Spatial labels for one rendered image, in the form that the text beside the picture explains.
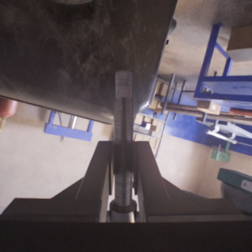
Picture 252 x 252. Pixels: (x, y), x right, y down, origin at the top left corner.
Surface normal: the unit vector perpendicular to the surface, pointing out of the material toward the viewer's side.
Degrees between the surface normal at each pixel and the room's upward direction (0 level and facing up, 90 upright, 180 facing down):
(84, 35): 90
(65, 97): 83
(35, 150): 90
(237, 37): 90
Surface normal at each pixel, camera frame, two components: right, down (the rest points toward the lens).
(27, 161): 0.58, 0.18
